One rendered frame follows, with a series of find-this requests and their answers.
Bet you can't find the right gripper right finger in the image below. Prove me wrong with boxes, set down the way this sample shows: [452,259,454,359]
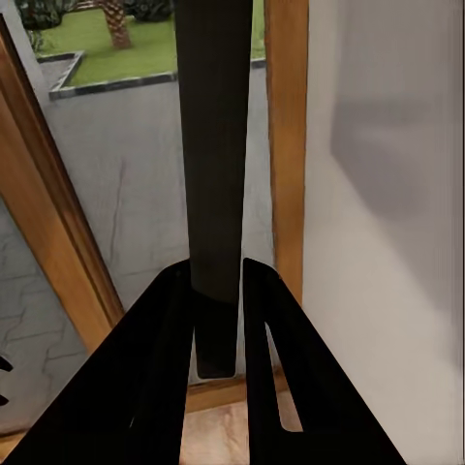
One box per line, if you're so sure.
[243,258,407,465]

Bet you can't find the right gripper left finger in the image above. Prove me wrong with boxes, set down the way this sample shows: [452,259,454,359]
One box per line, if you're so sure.
[0,259,195,465]

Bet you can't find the poster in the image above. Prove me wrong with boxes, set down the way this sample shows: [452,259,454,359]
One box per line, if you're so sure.
[173,0,253,379]

